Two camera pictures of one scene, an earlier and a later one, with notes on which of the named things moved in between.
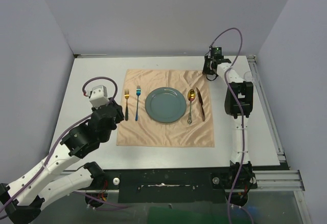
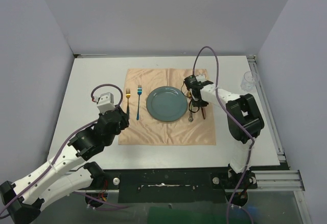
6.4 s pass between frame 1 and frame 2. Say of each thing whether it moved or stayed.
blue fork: stayed
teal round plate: stayed
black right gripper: moved
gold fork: stayed
